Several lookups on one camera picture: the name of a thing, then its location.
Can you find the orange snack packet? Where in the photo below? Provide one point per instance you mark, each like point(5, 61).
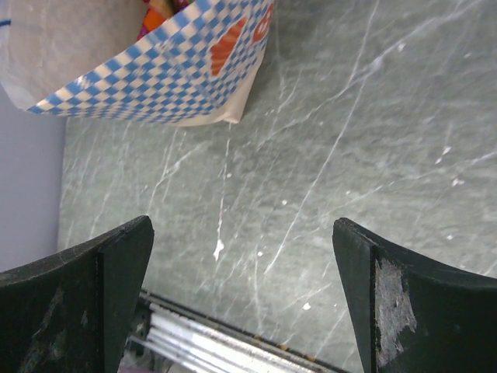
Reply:
point(158, 12)

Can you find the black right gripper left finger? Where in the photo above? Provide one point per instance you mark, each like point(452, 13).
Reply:
point(72, 311)

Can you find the checkered blue paper bag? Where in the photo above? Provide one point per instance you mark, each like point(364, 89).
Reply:
point(83, 59)

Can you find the aluminium rail frame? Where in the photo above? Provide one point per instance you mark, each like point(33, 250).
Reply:
point(175, 334)

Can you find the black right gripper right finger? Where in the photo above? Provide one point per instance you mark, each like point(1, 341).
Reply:
point(411, 313)

